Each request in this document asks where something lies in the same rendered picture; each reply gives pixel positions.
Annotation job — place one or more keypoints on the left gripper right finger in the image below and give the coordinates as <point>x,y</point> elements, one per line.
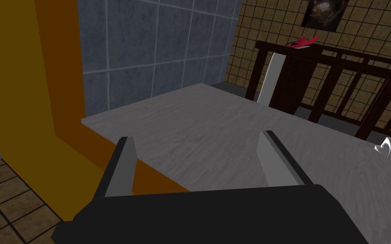
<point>278,162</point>

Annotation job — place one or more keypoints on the small white object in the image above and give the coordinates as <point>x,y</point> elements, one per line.
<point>386,147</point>

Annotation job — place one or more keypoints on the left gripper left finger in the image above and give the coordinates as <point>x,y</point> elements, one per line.
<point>121,173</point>

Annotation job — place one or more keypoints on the dark wooden shelf table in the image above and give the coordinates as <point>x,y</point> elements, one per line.
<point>331,76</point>

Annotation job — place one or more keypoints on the dark picture on wall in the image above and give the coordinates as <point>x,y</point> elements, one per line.
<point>325,13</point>

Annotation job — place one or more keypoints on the grey wooden table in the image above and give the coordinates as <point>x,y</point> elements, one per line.
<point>216,135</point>

